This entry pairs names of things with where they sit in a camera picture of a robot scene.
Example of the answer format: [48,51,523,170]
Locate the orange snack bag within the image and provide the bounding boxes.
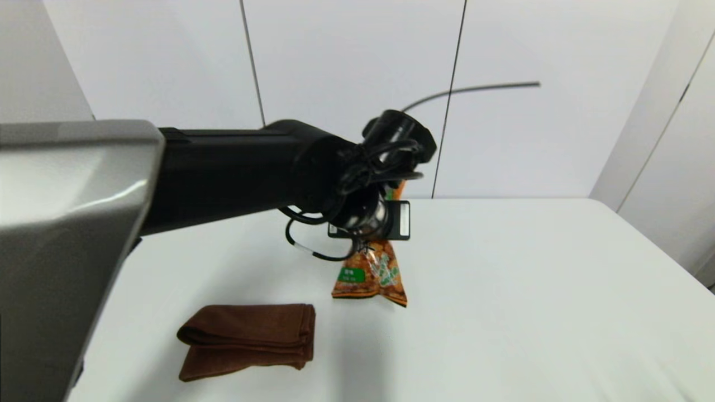
[331,180,408,308]

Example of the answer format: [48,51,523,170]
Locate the brown folded cloth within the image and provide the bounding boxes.
[177,303,317,382]

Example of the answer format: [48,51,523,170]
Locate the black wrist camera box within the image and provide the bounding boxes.
[383,200,412,242]

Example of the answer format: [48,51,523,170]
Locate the black cable with white tag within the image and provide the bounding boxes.
[278,205,359,262]

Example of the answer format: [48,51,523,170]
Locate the looped black cable bundle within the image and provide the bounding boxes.
[337,140,425,196]

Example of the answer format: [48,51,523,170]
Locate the thin black cable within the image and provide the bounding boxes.
[401,82,541,113]

